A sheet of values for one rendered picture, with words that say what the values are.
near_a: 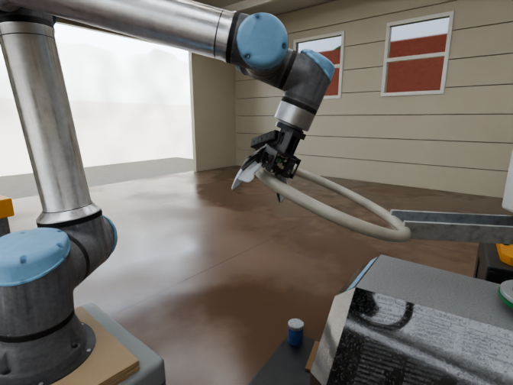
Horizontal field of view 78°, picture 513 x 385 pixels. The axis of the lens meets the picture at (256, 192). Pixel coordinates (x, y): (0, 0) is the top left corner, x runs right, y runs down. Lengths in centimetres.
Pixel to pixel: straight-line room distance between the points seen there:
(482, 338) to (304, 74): 89
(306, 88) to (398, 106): 672
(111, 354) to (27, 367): 16
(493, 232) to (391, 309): 38
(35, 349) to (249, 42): 73
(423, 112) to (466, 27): 158
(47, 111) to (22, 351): 51
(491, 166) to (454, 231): 621
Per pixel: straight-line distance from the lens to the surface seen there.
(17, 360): 85
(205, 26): 63
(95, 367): 86
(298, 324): 217
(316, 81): 75
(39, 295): 78
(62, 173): 89
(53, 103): 89
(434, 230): 100
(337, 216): 72
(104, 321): 105
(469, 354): 117
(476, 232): 105
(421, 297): 123
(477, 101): 720
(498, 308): 130
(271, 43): 61
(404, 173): 746
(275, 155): 73
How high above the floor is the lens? 141
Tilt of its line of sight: 13 degrees down
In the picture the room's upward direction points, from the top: straight up
